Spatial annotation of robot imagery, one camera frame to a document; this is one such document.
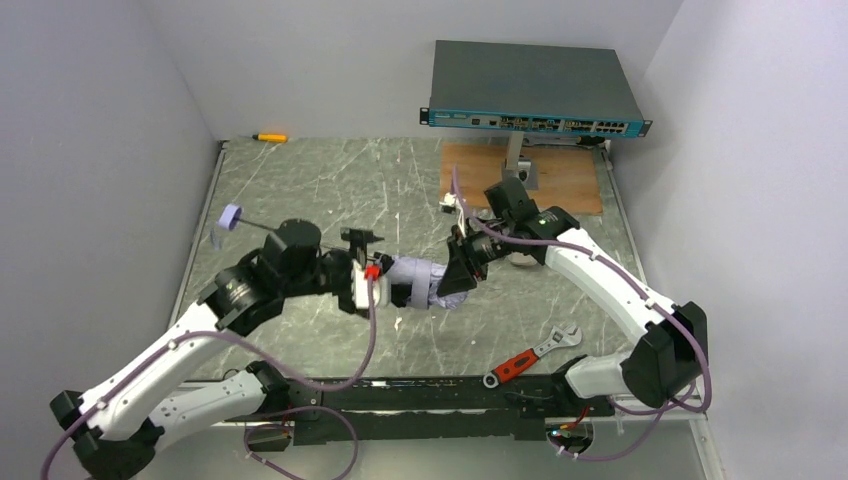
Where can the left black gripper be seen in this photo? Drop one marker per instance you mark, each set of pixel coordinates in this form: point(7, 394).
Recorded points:
point(400, 294)

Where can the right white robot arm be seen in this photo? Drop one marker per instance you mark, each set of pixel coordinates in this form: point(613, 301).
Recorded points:
point(670, 339)

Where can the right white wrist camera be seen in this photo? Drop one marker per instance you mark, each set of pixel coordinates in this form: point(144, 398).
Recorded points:
point(450, 203)

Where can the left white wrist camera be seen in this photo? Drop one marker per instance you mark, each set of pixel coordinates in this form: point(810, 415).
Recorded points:
point(369, 287)

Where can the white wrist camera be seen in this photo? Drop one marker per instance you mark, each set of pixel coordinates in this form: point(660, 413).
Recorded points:
point(369, 287)
point(450, 203)

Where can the yellow handled screwdriver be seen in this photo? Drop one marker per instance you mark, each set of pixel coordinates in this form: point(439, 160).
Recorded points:
point(270, 138)

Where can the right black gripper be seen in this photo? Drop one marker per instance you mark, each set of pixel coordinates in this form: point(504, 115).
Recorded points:
point(460, 266)

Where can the black yellow tool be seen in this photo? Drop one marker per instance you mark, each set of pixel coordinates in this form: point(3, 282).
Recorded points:
point(590, 141)

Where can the lilac umbrella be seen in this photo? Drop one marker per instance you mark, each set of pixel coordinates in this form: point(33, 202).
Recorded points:
point(414, 282)

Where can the pink umbrella case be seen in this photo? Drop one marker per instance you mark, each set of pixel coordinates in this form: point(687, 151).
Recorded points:
point(522, 260)

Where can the network switch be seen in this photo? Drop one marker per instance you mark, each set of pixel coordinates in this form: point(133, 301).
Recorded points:
point(531, 89)

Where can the red handled adjustable wrench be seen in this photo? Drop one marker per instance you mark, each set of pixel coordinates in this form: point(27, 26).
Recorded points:
point(558, 337)

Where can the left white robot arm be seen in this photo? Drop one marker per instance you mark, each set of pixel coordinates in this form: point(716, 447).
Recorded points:
point(117, 427)

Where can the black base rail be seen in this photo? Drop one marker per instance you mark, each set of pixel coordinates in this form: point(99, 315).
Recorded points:
point(411, 408)

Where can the wooden base board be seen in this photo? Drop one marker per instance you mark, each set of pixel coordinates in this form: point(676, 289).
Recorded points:
point(566, 177)

